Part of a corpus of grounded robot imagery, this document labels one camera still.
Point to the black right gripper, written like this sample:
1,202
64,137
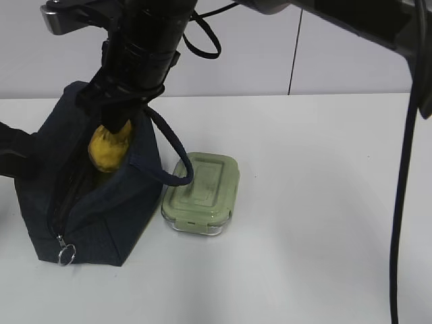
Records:
137,56

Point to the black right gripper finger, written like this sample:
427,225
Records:
17,153

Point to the yellow pear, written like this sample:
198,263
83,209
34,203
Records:
107,150

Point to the dark navy insulated lunch bag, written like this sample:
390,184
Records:
71,222

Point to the green lidded glass food container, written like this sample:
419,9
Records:
204,206

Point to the dark green cucumber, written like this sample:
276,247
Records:
101,178

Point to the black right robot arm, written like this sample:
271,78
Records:
403,27

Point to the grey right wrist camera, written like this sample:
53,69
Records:
63,17

